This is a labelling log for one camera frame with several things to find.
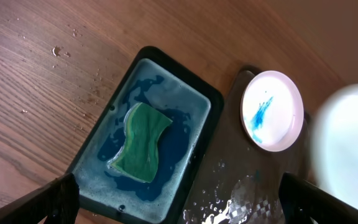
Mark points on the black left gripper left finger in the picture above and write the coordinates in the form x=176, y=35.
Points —
x=55, y=202

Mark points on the white plate streak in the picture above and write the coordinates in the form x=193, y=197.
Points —
x=272, y=111

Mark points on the dark brown serving tray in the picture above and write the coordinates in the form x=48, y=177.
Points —
x=237, y=181

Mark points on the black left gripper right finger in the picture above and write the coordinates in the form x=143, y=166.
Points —
x=302, y=202

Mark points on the green yellow sponge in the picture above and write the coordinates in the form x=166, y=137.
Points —
x=138, y=157

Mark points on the white plate two smears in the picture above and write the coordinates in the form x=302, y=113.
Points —
x=334, y=146

